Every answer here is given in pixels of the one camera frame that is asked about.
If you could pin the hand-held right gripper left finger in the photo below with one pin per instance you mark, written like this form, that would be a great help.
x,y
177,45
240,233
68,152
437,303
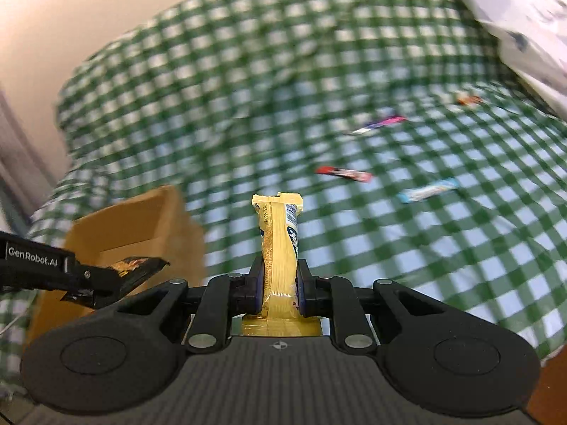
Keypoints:
x,y
260,292

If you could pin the small orange candy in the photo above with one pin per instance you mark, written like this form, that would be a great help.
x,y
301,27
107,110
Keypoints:
x,y
469,98

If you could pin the light printed garment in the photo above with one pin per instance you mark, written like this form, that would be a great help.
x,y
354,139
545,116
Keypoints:
x,y
509,9

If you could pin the pink and purple snack stick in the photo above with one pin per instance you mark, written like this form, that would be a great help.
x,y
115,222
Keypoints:
x,y
381,124

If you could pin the light blue snack bar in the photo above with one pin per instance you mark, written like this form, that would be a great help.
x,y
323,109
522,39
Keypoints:
x,y
427,192

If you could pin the green checked cloth cover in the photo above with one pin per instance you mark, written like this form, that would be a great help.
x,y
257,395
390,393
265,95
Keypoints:
x,y
265,97

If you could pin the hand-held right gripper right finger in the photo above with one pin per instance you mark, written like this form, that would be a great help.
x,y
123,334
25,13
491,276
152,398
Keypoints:
x,y
302,292

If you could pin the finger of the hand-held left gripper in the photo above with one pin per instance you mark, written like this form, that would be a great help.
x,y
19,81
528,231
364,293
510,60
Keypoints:
x,y
95,274
91,299

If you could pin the yellow snack bar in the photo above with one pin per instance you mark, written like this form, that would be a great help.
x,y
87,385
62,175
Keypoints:
x,y
279,248

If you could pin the black and gold snack packet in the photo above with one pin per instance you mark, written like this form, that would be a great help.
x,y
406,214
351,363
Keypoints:
x,y
137,268

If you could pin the brown cardboard box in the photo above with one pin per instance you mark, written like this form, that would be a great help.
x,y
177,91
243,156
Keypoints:
x,y
133,225

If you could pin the red black white snack bar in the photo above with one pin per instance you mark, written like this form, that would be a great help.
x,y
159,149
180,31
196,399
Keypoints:
x,y
345,172

